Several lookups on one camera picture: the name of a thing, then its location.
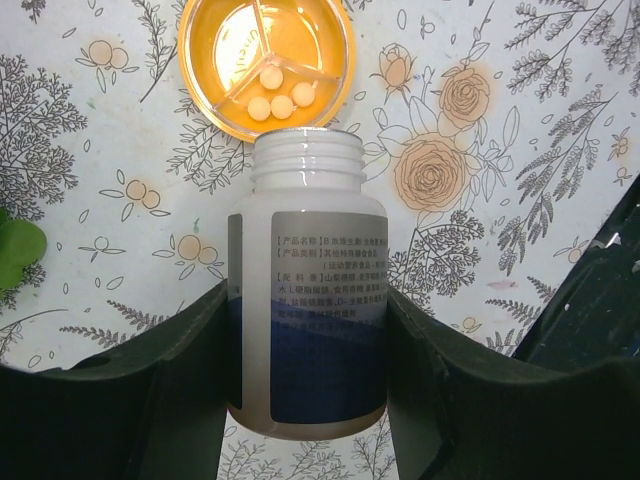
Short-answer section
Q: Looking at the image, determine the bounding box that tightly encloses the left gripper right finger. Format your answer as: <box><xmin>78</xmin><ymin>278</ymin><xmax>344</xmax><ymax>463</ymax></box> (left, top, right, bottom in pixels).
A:
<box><xmin>386</xmin><ymin>290</ymin><xmax>639</xmax><ymax>479</ymax></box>

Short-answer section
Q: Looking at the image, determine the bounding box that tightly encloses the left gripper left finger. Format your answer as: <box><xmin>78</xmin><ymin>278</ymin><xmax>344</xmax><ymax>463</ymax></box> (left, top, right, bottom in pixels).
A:
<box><xmin>1</xmin><ymin>284</ymin><xmax>228</xmax><ymax>479</ymax></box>

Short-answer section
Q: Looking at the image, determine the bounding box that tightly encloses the white blue pill bottle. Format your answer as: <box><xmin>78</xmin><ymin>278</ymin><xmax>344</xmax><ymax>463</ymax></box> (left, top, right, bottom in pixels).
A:
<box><xmin>227</xmin><ymin>127</ymin><xmax>388</xmax><ymax>441</ymax></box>

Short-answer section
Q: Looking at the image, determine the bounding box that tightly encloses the yellow round pill case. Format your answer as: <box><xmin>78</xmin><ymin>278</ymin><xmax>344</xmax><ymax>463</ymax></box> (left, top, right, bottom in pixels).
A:
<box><xmin>178</xmin><ymin>1</ymin><xmax>356</xmax><ymax>142</ymax></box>

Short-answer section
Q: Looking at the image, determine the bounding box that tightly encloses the white radish toy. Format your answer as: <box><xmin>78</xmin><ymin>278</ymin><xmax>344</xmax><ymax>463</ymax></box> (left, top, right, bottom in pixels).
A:
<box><xmin>1</xmin><ymin>209</ymin><xmax>47</xmax><ymax>292</ymax></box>

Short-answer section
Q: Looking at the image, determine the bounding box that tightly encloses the floral table mat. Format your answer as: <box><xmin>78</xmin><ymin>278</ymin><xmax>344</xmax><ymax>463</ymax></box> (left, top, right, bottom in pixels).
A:
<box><xmin>0</xmin><ymin>0</ymin><xmax>640</xmax><ymax>480</ymax></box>

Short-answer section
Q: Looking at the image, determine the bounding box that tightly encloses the round orange pill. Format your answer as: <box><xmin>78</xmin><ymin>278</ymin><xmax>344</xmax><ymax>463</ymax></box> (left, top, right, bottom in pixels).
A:
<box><xmin>291</xmin><ymin>82</ymin><xmax>316</xmax><ymax>108</ymax></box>
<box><xmin>247</xmin><ymin>96</ymin><xmax>271</xmax><ymax>122</ymax></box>
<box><xmin>259</xmin><ymin>65</ymin><xmax>284</xmax><ymax>91</ymax></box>
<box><xmin>270</xmin><ymin>95</ymin><xmax>294</xmax><ymax>120</ymax></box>

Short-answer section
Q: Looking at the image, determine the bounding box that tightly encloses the black base frame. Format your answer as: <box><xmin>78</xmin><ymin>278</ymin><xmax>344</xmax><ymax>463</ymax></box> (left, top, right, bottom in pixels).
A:
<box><xmin>513</xmin><ymin>180</ymin><xmax>639</xmax><ymax>372</ymax></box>

